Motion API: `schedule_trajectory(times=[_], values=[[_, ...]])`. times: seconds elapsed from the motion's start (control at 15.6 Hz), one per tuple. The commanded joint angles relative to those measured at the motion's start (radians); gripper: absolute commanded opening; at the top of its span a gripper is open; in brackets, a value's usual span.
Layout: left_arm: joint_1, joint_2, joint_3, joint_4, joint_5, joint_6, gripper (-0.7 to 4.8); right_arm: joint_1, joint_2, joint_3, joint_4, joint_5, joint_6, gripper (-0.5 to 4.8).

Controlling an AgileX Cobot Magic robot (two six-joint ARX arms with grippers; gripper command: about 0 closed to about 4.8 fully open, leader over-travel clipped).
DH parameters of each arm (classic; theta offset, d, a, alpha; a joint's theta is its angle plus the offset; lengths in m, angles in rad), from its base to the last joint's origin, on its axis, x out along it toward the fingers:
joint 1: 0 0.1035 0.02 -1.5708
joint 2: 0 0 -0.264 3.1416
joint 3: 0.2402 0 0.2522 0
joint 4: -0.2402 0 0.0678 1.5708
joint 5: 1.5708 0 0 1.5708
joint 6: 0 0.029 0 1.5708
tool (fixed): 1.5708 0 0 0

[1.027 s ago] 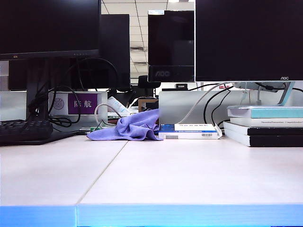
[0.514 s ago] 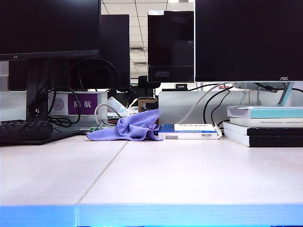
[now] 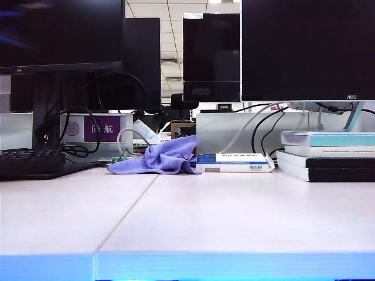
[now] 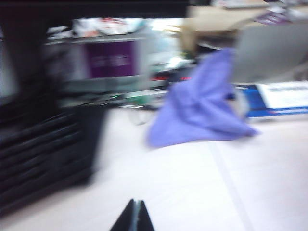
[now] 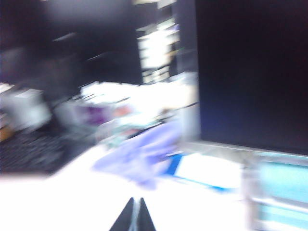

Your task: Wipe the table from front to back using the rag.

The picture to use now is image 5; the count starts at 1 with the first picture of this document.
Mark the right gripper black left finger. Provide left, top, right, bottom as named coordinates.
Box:
left=109, top=197, right=138, bottom=231

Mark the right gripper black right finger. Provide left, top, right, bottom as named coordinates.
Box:
left=138, top=197, right=157, bottom=231

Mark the purple cloth rag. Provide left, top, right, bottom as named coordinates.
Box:
left=91, top=117, right=181, bottom=191

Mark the blue and white box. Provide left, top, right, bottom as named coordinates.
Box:
left=166, top=153, right=242, bottom=193

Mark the white box purple label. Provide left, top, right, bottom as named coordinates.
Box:
left=55, top=100, right=110, bottom=132

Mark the black keyboard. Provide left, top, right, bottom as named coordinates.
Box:
left=0, top=129, right=81, bottom=174

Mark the teal book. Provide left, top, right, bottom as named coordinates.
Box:
left=242, top=155, right=308, bottom=205

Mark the large AOC monitor silver bezel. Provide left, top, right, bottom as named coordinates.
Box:
left=194, top=0, right=308, bottom=158

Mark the plain black monitor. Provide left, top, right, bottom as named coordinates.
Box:
left=45, top=0, right=142, bottom=85

